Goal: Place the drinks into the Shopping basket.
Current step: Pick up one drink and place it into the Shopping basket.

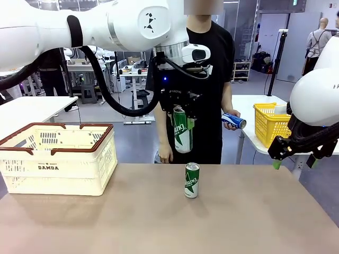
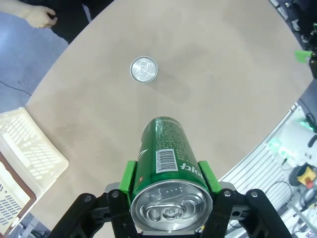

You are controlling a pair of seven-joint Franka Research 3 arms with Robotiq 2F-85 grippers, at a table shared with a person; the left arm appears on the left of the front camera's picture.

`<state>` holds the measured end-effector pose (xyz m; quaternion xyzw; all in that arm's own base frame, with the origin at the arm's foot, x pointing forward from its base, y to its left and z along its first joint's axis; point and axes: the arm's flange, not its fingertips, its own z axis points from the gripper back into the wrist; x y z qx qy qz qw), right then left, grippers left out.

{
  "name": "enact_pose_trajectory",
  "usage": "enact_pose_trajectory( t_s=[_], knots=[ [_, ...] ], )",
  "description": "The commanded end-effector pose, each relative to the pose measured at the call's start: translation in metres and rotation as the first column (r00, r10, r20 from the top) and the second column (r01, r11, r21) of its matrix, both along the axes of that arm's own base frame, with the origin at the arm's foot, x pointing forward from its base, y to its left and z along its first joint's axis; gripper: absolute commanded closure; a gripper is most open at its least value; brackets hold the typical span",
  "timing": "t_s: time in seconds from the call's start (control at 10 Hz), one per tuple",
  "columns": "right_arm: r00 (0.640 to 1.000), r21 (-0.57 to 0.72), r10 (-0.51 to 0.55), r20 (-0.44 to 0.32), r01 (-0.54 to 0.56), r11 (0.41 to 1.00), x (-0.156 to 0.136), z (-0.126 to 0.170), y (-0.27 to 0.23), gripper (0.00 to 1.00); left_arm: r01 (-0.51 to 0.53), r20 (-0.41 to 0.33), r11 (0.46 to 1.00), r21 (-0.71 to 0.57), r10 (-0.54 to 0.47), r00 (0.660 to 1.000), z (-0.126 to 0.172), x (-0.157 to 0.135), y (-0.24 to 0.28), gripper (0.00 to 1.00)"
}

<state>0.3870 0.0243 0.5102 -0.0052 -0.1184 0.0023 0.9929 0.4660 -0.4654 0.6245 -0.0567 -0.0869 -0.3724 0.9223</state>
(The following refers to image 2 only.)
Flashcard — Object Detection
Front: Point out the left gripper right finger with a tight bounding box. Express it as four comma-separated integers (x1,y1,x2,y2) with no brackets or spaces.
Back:
199,161,292,238

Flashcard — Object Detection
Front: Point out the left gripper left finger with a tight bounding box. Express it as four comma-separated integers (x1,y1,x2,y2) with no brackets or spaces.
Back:
49,160,140,238

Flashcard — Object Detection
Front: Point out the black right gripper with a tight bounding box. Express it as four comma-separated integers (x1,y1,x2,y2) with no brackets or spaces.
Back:
294,49,317,80

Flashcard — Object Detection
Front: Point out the green star drink can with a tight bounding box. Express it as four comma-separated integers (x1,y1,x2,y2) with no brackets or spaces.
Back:
130,117,214,230

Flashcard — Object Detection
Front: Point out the blue Pocari Sweat can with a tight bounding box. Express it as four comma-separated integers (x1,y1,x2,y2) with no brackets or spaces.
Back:
130,56,159,84

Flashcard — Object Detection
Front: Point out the person's right forearm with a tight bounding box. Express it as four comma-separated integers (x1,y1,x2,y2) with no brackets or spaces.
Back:
0,3,30,20

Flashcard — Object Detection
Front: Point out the cream basket with brown rim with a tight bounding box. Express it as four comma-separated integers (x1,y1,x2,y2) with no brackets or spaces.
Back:
0,106,70,235

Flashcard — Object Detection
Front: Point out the person's right hand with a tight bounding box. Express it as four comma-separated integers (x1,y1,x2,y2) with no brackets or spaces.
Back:
23,4,56,29

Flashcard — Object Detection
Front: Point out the yellow emergency stop button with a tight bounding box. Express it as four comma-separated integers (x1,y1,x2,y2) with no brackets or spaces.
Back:
296,166,317,186

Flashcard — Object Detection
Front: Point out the person in black t-shirt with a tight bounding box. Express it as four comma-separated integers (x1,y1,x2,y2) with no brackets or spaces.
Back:
48,0,117,45

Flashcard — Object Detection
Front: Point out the aluminium profile frame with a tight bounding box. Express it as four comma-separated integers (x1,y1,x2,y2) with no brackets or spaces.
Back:
219,101,298,238

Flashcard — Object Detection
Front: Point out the black floor cable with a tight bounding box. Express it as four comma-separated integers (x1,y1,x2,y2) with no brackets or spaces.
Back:
0,79,32,96

